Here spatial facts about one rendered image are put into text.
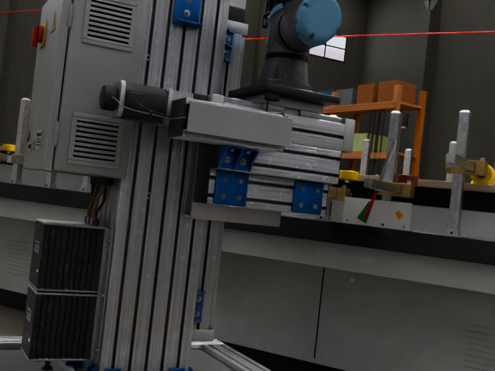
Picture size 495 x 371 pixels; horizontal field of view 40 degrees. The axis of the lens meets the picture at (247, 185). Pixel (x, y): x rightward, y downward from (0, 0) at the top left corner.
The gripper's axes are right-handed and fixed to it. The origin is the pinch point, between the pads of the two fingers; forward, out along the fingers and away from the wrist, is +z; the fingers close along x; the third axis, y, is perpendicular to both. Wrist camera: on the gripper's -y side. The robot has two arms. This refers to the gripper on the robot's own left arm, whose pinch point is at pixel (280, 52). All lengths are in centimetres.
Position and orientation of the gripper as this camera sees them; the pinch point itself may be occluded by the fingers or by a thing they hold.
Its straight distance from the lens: 261.6
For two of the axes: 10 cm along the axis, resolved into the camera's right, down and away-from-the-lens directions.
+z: -1.1, 9.9, -0.2
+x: 4.4, 0.3, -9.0
